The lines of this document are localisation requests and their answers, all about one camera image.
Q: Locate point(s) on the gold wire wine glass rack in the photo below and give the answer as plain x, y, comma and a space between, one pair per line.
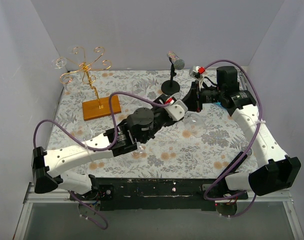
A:
101, 106

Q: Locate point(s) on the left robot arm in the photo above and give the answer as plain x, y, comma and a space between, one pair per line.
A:
52, 169

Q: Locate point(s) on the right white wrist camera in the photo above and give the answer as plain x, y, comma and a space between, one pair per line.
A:
197, 72

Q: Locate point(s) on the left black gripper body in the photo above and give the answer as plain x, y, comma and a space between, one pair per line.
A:
164, 115

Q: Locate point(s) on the glitter microphone on stand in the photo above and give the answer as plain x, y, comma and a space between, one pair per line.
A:
176, 61

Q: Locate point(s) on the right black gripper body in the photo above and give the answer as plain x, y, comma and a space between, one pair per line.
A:
198, 95

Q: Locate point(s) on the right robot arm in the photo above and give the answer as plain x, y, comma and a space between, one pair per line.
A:
276, 170

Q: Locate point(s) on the floral tablecloth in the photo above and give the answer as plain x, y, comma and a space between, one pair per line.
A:
173, 153

